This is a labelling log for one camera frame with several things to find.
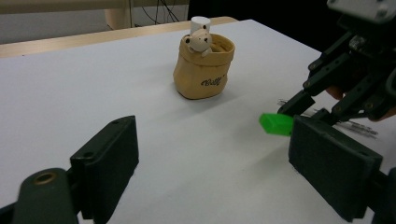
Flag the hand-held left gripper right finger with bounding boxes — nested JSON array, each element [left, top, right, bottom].
[[288, 114, 384, 223]]

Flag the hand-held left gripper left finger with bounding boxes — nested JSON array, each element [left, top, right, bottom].
[[69, 115, 140, 224]]

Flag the green highlighter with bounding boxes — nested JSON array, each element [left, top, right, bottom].
[[259, 112, 294, 137]]

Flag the tan bear pen holder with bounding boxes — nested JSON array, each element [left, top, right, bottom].
[[173, 28, 236, 101]]

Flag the white green glue stick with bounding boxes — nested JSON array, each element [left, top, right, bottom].
[[190, 16, 212, 35]]

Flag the white clear pen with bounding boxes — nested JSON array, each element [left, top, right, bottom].
[[276, 98, 379, 138]]

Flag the light wooden table edge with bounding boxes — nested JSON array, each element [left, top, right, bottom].
[[0, 16, 239, 59]]

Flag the beige table frame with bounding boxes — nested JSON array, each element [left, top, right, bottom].
[[0, 0, 191, 31]]

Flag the black cables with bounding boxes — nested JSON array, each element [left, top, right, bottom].
[[141, 0, 181, 24]]

